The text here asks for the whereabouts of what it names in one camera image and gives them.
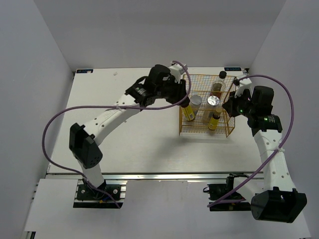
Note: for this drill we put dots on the blue left corner sticker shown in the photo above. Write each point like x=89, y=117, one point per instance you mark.
x=84, y=71

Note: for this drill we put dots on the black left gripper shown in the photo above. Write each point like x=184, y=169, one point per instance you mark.
x=180, y=91

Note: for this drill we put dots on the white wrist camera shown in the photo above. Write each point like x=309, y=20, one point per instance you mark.
x=177, y=71
x=242, y=83

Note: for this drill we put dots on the dark sauce bottle red label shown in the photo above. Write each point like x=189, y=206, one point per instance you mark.
x=218, y=86

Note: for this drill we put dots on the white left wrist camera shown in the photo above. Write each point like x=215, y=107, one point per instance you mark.
x=177, y=71

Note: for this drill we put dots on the blue corner sticker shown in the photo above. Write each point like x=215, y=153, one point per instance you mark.
x=232, y=69
x=84, y=71

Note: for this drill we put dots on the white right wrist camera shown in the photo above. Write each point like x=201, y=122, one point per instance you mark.
x=242, y=83

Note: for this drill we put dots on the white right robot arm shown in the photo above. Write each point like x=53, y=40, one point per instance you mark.
x=278, y=200

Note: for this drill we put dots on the blue right corner sticker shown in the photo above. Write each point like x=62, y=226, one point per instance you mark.
x=232, y=69

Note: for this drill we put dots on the white granule jar silver lid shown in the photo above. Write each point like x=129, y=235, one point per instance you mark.
x=211, y=105

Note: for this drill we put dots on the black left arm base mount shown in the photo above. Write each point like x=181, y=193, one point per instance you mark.
x=88, y=198

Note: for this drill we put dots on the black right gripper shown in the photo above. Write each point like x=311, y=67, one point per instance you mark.
x=229, y=107

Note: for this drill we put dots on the yellow wire rack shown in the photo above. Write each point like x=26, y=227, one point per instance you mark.
x=201, y=85

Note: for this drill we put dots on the small yellow-label bottle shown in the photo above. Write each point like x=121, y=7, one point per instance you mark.
x=214, y=121
x=188, y=113

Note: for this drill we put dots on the white jar blue label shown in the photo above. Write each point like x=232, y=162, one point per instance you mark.
x=195, y=103

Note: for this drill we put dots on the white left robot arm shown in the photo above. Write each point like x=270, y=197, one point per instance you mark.
x=84, y=140

